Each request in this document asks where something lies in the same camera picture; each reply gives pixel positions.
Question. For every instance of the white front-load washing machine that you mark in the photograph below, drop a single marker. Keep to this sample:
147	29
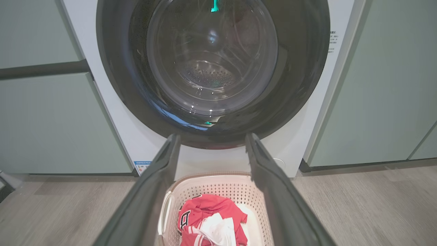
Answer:
136	136

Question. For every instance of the wide pale green cabinet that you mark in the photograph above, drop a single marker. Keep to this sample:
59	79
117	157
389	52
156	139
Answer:
375	85

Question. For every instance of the cream perforated laundry basket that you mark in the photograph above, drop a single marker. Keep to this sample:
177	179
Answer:
218	186

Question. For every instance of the small printed text label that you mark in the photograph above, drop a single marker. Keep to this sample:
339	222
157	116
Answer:
333	41

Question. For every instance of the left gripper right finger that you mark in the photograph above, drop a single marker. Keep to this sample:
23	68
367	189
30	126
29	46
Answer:
283	212

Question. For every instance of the round white filter cover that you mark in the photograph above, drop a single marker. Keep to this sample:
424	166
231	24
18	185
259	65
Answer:
280	164

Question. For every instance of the pale green cabinet with rail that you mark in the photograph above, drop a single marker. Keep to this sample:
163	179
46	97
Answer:
51	119

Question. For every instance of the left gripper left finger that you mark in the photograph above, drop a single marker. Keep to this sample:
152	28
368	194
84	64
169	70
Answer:
143	205

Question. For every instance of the red garment with white stripes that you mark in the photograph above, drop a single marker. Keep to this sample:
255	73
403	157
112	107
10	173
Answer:
211	205

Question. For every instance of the black round glass washer door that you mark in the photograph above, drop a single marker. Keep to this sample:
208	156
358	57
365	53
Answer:
136	85

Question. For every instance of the blue energy label sticker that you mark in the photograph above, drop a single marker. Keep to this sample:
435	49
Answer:
141	166

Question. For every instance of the dark grey floor object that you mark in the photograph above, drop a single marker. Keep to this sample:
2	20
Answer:
5	188

